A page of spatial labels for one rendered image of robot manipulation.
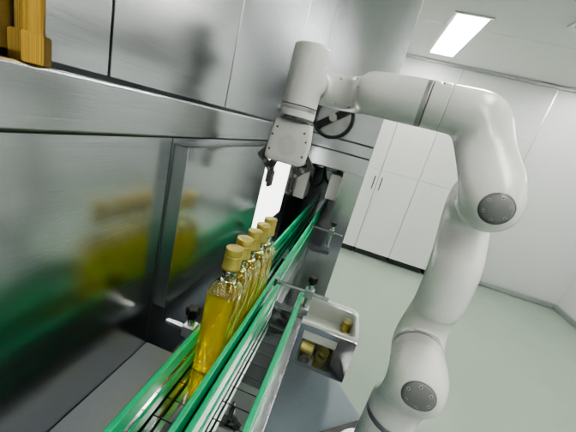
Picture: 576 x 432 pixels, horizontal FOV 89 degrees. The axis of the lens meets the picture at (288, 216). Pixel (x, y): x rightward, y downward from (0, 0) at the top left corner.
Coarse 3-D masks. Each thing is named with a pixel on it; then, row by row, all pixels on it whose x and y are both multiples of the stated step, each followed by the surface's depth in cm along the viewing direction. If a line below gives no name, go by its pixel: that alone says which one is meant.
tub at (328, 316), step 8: (312, 304) 109; (320, 304) 108; (328, 304) 108; (336, 304) 107; (312, 312) 109; (320, 312) 109; (328, 312) 108; (336, 312) 107; (344, 312) 107; (352, 312) 106; (304, 320) 93; (312, 320) 106; (320, 320) 108; (328, 320) 108; (336, 320) 108; (352, 320) 105; (320, 328) 92; (328, 328) 92; (336, 328) 105; (352, 328) 100; (344, 336) 91; (352, 336) 96
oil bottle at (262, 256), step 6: (258, 252) 73; (264, 252) 74; (258, 258) 72; (264, 258) 73; (264, 264) 73; (264, 270) 76; (258, 282) 73; (258, 288) 75; (258, 294) 78; (252, 306) 76
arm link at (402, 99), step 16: (336, 80) 72; (352, 80) 69; (368, 80) 59; (384, 80) 58; (400, 80) 57; (416, 80) 57; (432, 80) 57; (336, 96) 72; (352, 96) 67; (368, 96) 59; (384, 96) 58; (400, 96) 57; (416, 96) 56; (352, 112) 70; (368, 112) 62; (384, 112) 60; (400, 112) 58; (416, 112) 57
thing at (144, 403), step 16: (192, 336) 59; (176, 352) 54; (192, 352) 62; (160, 368) 50; (176, 368) 55; (160, 384) 50; (144, 400) 46; (160, 400) 52; (128, 416) 43; (144, 416) 48
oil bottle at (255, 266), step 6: (252, 264) 67; (258, 264) 69; (252, 270) 66; (258, 270) 69; (252, 276) 66; (258, 276) 71; (252, 282) 67; (252, 288) 69; (252, 294) 71; (246, 300) 68; (252, 300) 73; (246, 306) 69; (246, 312) 71
